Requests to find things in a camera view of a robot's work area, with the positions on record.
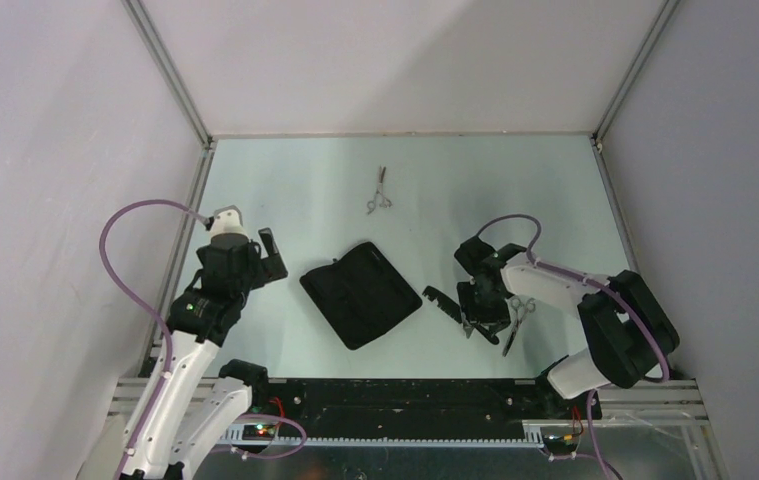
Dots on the aluminium front frame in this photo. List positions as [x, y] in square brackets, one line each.
[675, 409]

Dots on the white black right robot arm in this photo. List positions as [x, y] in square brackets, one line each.
[627, 331]

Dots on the black zippered tool case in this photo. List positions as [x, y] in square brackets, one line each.
[361, 295]

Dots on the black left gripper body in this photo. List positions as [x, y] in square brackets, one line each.
[253, 278]

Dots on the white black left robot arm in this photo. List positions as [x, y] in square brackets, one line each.
[162, 441]

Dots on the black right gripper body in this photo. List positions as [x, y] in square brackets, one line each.
[480, 307]

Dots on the black handled styling comb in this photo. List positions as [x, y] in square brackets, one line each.
[453, 310]

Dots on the silver thinning scissors far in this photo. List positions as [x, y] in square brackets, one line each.
[379, 200]

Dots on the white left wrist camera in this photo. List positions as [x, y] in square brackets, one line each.
[226, 220]

